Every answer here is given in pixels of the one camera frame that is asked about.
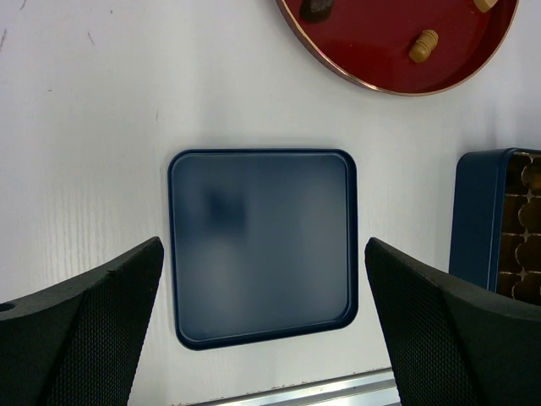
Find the blue tin chocolate box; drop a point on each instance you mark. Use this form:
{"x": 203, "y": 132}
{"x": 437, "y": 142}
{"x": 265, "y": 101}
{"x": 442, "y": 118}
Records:
{"x": 495, "y": 236}

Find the red round plate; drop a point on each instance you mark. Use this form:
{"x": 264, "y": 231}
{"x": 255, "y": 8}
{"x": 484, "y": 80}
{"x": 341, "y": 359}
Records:
{"x": 367, "y": 42}

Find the caramel square chocolate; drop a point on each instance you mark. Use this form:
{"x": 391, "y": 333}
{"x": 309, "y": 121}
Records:
{"x": 484, "y": 5}

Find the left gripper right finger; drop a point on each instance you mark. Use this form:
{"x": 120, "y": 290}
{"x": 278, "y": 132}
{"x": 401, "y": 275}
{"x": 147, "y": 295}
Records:
{"x": 451, "y": 342}

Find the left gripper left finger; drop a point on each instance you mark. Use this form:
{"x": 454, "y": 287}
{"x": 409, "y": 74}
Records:
{"x": 78, "y": 342}

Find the blue tin lid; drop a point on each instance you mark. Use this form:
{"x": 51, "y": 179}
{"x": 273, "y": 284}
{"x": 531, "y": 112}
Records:
{"x": 264, "y": 244}

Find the dark chocolate lower left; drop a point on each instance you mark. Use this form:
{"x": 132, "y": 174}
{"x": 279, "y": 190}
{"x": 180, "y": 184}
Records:
{"x": 315, "y": 11}

